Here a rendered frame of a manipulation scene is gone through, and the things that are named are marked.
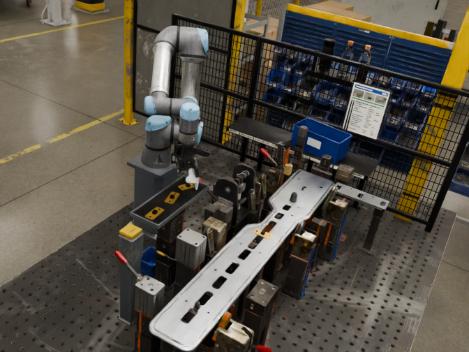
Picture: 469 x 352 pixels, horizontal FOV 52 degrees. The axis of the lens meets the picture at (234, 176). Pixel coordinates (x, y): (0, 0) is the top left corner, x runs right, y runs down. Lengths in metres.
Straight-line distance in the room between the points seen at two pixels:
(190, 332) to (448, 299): 2.45
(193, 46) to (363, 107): 1.09
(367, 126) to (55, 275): 1.82
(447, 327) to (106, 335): 2.30
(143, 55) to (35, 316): 3.27
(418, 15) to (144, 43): 5.06
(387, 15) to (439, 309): 5.97
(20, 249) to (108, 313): 1.59
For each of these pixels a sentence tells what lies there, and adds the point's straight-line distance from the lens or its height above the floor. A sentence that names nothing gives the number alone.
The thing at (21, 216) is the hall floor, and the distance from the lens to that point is 3.97.
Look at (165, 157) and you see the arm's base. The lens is 2.34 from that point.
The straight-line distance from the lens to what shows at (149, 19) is 4.82.
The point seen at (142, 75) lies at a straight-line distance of 5.03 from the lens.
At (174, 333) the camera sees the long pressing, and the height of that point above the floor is 1.00.
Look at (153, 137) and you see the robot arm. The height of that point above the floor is 1.25.
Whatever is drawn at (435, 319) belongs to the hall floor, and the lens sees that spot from 3.61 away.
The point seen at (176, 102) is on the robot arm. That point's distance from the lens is 2.01.
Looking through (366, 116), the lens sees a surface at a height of 1.27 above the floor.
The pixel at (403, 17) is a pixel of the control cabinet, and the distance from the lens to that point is 8.72.
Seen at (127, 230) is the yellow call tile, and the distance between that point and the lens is 1.85.
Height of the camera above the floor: 2.29
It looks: 31 degrees down
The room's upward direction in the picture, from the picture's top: 8 degrees clockwise
